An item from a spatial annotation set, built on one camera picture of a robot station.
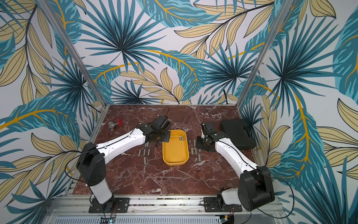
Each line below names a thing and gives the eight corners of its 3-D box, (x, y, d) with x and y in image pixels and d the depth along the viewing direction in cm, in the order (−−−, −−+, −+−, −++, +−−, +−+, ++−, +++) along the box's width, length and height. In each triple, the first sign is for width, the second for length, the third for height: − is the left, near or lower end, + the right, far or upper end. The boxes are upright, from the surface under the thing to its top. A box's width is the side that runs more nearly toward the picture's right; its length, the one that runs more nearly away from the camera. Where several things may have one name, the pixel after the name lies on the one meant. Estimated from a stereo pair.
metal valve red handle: (110, 131, 105) (108, 127, 101) (109, 125, 108) (107, 121, 105) (123, 127, 107) (121, 124, 103) (122, 121, 110) (120, 118, 107)
